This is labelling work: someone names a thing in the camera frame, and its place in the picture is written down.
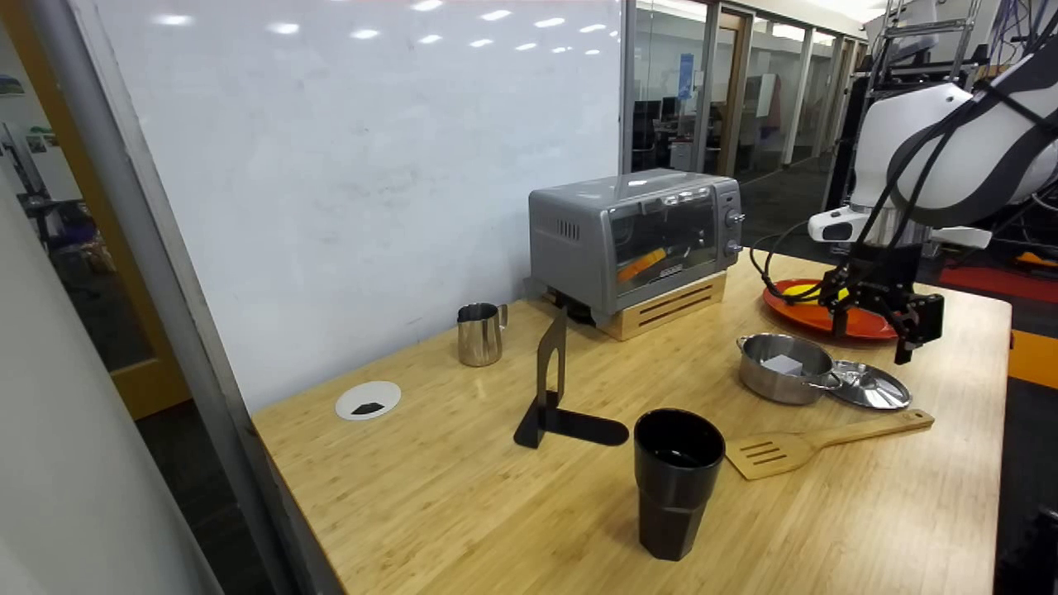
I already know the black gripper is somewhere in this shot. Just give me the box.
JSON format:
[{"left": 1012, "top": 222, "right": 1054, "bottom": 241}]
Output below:
[{"left": 830, "top": 243, "right": 946, "bottom": 363}]

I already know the steel pot lid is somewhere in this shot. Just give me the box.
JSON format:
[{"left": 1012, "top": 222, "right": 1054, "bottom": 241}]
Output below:
[{"left": 830, "top": 361, "right": 913, "bottom": 412}]

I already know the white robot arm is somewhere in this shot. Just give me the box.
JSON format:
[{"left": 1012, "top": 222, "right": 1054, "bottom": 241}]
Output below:
[{"left": 806, "top": 35, "right": 1058, "bottom": 363}]

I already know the small steel pot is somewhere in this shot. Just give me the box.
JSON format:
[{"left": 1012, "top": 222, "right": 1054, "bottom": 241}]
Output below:
[{"left": 739, "top": 335, "right": 834, "bottom": 407}]

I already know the red oval plate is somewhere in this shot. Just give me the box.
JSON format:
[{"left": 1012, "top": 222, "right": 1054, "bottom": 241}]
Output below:
[{"left": 761, "top": 278, "right": 896, "bottom": 342}]

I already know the yellow toy corn cob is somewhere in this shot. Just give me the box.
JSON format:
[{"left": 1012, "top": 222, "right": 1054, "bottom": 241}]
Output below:
[{"left": 780, "top": 281, "right": 841, "bottom": 303}]

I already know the wooden slotted spatula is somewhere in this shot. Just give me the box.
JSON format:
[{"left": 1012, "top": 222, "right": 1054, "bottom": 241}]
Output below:
[{"left": 727, "top": 410, "right": 935, "bottom": 483}]

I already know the wooden slatted stand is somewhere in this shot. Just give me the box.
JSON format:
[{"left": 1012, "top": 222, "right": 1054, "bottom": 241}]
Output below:
[{"left": 532, "top": 272, "right": 732, "bottom": 342}]

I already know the black plastic cup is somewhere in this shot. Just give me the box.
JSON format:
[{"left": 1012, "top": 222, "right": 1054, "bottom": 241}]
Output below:
[{"left": 636, "top": 410, "right": 726, "bottom": 560}]

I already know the grey toaster oven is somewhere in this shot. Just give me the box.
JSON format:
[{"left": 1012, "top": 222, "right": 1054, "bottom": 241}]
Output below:
[{"left": 528, "top": 169, "right": 743, "bottom": 324}]

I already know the black L-shaped stand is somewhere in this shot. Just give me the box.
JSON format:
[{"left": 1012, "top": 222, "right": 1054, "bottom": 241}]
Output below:
[{"left": 514, "top": 313, "right": 629, "bottom": 448}]

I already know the small steel milk jug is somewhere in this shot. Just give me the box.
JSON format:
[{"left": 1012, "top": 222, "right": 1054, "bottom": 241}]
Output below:
[{"left": 458, "top": 303, "right": 505, "bottom": 365}]

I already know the white table grommet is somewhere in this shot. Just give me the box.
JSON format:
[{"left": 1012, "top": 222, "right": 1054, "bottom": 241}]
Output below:
[{"left": 334, "top": 380, "right": 405, "bottom": 424}]

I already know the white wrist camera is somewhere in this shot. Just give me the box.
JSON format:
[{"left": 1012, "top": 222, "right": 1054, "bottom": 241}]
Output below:
[{"left": 806, "top": 206, "right": 896, "bottom": 243}]

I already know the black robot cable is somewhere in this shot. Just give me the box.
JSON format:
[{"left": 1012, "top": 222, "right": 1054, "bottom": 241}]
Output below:
[{"left": 749, "top": 0, "right": 1058, "bottom": 309}]

